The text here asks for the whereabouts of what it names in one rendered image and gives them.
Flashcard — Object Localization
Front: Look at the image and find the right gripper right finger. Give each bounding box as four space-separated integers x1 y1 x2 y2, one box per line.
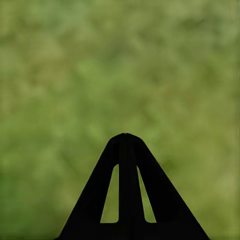
125 133 210 240

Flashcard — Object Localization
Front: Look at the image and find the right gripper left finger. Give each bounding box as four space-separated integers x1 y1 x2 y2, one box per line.
56 133 133 240

